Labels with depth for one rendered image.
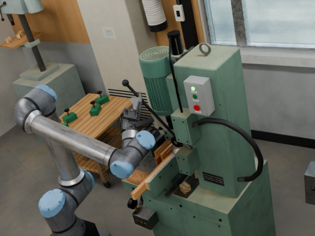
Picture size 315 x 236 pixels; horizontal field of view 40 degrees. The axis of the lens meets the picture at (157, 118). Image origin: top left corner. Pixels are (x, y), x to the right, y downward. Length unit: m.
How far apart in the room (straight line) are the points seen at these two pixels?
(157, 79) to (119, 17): 1.61
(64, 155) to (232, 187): 0.87
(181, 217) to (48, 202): 0.71
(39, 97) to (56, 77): 2.22
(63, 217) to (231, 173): 0.91
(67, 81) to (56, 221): 2.26
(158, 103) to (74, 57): 2.66
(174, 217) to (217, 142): 0.60
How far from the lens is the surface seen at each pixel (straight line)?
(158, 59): 2.06
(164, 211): 2.48
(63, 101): 4.44
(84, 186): 2.48
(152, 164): 2.40
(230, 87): 1.95
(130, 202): 2.54
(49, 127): 1.99
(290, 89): 3.56
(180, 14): 3.54
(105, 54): 3.94
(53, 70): 4.47
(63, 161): 2.35
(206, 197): 2.27
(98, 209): 3.65
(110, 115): 3.72
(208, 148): 2.10
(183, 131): 2.00
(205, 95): 1.84
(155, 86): 2.12
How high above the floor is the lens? 2.33
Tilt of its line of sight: 31 degrees down
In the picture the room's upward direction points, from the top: 15 degrees counter-clockwise
